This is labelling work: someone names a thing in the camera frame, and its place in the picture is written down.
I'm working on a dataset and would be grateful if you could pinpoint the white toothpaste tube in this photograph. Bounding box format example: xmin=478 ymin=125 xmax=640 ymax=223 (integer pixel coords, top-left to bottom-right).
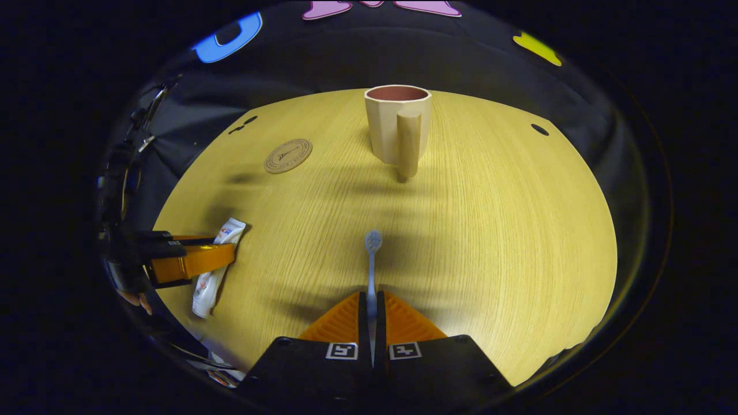
xmin=192 ymin=217 xmax=247 ymax=319

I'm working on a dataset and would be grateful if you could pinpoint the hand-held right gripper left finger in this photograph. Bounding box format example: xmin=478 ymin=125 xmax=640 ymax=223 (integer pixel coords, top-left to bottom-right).
xmin=235 ymin=290 xmax=375 ymax=407

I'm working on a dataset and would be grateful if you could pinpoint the beige cup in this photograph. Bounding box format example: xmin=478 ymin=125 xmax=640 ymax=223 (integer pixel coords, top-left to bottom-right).
xmin=364 ymin=85 xmax=432 ymax=183

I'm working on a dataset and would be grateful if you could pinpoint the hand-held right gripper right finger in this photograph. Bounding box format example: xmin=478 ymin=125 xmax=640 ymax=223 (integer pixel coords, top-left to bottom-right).
xmin=374 ymin=289 xmax=515 ymax=407

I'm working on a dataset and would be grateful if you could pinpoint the black backdrop cloth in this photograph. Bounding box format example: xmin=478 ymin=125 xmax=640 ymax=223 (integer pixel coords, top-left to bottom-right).
xmin=95 ymin=0 xmax=652 ymax=289

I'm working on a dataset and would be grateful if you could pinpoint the round wooden coaster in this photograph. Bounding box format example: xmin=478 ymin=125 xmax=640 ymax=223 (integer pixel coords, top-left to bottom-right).
xmin=264 ymin=138 xmax=313 ymax=174

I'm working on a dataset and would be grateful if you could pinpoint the light blue toothbrush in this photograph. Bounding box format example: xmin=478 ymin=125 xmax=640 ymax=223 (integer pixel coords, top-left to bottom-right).
xmin=364 ymin=229 xmax=384 ymax=369

